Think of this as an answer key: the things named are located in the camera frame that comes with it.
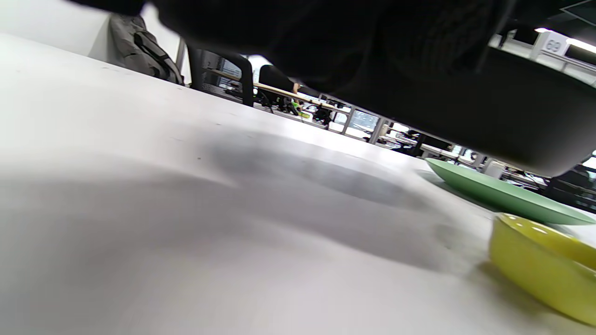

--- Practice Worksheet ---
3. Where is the person's left hand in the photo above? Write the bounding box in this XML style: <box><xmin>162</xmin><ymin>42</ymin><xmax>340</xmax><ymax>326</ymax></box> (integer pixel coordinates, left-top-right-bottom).
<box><xmin>70</xmin><ymin>0</ymin><xmax>513</xmax><ymax>93</ymax></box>

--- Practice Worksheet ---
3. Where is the black cast iron frying pan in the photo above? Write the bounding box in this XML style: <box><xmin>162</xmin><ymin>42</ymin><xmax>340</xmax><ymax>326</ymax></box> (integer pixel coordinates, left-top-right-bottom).
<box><xmin>326</xmin><ymin>47</ymin><xmax>596</xmax><ymax>178</ymax></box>

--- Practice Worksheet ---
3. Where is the plain black office chair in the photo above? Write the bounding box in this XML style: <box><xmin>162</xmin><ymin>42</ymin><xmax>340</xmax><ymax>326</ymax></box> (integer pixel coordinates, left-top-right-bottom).
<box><xmin>258</xmin><ymin>65</ymin><xmax>299</xmax><ymax>94</ymax></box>

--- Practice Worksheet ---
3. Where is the black mesh office chair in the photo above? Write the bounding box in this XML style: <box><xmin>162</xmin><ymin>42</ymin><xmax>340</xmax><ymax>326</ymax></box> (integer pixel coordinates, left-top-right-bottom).
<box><xmin>186</xmin><ymin>44</ymin><xmax>255</xmax><ymax>107</ymax></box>

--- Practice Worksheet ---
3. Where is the grey backpack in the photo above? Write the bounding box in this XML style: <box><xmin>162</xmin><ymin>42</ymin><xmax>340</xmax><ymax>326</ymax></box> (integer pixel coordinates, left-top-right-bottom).
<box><xmin>109</xmin><ymin>13</ymin><xmax>185</xmax><ymax>86</ymax></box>

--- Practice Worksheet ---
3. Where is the light green plate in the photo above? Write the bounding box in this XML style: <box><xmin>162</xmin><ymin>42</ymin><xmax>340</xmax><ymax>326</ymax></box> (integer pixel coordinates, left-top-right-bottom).
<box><xmin>424</xmin><ymin>157</ymin><xmax>596</xmax><ymax>226</ymax></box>

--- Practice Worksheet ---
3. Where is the yellow measuring cup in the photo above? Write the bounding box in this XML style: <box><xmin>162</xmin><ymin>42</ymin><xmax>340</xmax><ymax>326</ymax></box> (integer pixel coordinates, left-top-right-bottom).
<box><xmin>488</xmin><ymin>212</ymin><xmax>596</xmax><ymax>327</ymax></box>

